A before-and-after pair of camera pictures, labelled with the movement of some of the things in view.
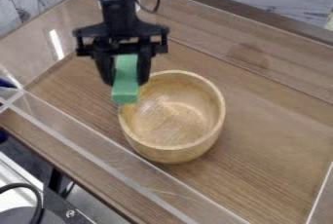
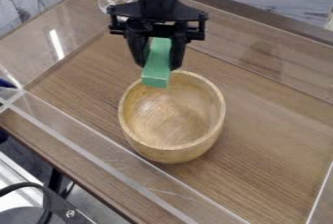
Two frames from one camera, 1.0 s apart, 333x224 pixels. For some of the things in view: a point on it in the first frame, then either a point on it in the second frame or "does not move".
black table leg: x=56 y=179 does not move
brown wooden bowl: x=174 y=122 does not move
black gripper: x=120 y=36 to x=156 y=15
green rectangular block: x=124 y=78 to x=156 y=66
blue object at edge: x=5 y=83 does not move
